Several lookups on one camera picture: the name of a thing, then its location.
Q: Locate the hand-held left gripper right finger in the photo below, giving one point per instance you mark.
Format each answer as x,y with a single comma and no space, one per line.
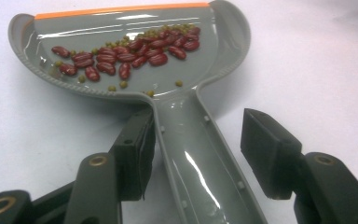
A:
268,152

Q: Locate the grey dustpan with orange lip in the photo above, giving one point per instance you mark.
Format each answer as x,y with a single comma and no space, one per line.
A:
192,149

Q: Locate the scatter of red kidney beans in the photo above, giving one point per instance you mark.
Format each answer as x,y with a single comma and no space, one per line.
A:
158,59

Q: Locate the scatter of small green beans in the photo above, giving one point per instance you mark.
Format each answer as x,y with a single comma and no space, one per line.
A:
123,84

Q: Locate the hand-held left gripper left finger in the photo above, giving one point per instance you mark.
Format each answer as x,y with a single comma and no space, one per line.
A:
135,155

